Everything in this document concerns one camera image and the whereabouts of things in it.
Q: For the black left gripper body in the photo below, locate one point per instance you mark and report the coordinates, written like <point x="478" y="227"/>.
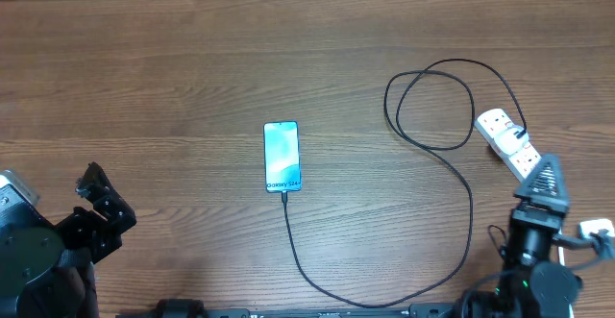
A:
<point x="84" y="232"/>

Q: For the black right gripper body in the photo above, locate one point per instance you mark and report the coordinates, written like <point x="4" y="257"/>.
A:
<point x="550" y="222"/>

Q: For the blue Galaxy smartphone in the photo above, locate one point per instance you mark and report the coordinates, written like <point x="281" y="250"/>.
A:
<point x="282" y="156"/>

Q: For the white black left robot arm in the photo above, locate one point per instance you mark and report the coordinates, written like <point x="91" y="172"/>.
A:
<point x="47" y="270"/>

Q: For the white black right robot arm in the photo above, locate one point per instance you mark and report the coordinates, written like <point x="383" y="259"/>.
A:
<point x="531" y="285"/>

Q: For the white charger plug adapter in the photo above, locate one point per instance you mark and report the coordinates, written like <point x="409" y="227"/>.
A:
<point x="511" y="140"/>

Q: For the white power strip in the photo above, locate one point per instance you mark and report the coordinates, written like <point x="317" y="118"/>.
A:
<point x="492" y="122"/>

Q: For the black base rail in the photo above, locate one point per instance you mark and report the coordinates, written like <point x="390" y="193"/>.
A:
<point x="182" y="308"/>

